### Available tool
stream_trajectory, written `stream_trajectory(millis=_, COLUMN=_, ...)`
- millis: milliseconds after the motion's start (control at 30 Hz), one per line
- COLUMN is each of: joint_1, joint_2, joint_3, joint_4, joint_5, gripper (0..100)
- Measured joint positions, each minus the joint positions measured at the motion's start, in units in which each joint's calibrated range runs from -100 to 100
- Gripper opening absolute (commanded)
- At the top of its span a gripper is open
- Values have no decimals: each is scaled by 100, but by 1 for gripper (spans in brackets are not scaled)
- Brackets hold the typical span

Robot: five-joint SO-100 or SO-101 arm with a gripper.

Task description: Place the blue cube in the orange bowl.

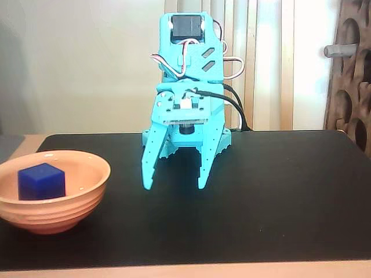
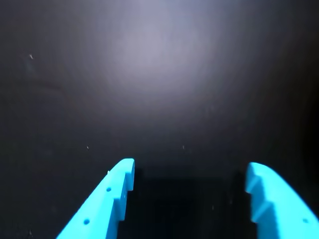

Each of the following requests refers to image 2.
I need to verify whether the cyan gripper finger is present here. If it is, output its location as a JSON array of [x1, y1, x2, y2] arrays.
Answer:
[[56, 158, 136, 239], [245, 161, 319, 239]]

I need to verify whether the black mat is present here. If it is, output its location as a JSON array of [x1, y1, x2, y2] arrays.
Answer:
[[0, 0, 319, 239]]

